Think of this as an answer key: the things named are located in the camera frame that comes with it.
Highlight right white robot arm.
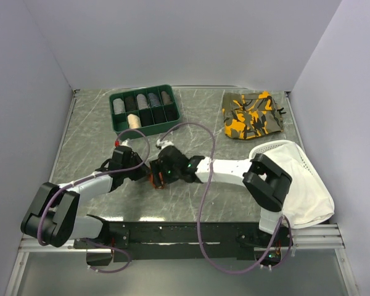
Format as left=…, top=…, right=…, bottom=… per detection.
left=150, top=145, right=292, bottom=246

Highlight aluminium rail frame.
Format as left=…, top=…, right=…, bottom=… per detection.
left=18, top=224, right=345, bottom=253

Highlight brown rolled sock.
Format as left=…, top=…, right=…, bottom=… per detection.
left=160, top=91, right=173, bottom=105

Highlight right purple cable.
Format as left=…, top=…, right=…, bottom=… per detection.
left=156, top=122, right=294, bottom=276

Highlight purple cable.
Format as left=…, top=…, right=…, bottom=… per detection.
left=156, top=122, right=294, bottom=276
left=36, top=129, right=151, bottom=274

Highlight white grey rolled sock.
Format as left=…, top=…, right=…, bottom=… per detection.
left=136, top=94, right=149, bottom=110

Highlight orange underwear beige waistband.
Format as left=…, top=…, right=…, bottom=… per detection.
left=149, top=173, right=165, bottom=189

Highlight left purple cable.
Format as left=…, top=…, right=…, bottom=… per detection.
left=36, top=129, right=151, bottom=274

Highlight grey striped rolled sock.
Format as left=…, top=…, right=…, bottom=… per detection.
left=112, top=98, right=126, bottom=115

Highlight green divided organizer tray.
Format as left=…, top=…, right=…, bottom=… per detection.
left=109, top=84, right=181, bottom=136

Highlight camouflage orange shorts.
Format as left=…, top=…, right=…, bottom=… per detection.
left=221, top=91, right=285, bottom=140

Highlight dark grey rolled sock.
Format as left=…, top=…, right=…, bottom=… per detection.
left=124, top=96, right=138, bottom=112

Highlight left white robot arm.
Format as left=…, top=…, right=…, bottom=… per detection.
left=20, top=146, right=150, bottom=248

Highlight white laundry basket with cloth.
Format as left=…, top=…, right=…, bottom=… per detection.
left=249, top=140, right=335, bottom=229

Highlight beige rolled underwear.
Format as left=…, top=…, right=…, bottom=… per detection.
left=127, top=113, right=142, bottom=129

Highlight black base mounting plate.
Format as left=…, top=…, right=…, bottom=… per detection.
left=73, top=221, right=292, bottom=266

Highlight blue striped rolled sock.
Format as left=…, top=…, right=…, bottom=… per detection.
left=147, top=92, right=161, bottom=108

